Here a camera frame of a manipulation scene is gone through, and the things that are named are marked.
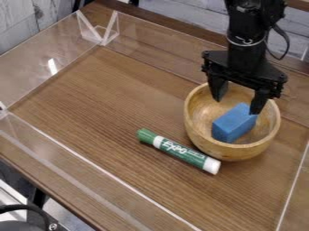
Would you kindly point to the clear acrylic front wall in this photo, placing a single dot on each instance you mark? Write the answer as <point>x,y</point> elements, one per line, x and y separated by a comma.
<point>103,199</point>

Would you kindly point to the blue rectangular block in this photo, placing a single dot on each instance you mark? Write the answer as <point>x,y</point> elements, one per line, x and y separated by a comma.
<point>233,124</point>

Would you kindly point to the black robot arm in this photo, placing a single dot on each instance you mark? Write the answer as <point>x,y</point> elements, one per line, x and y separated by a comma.
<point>251,19</point>

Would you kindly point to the clear acrylic corner bracket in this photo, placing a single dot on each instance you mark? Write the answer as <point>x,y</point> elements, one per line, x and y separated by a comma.
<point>97,34</point>

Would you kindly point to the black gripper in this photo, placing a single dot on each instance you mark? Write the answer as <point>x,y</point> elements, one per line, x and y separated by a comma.
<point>262,78</point>

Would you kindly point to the black stand with cable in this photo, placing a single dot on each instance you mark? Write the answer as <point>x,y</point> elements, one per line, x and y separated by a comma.
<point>21,202</point>

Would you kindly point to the brown wooden bowl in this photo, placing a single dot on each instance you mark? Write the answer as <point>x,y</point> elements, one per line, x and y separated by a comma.
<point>202,110</point>

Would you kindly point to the green Expo marker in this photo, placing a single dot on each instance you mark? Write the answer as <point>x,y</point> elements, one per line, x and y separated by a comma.
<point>179,151</point>

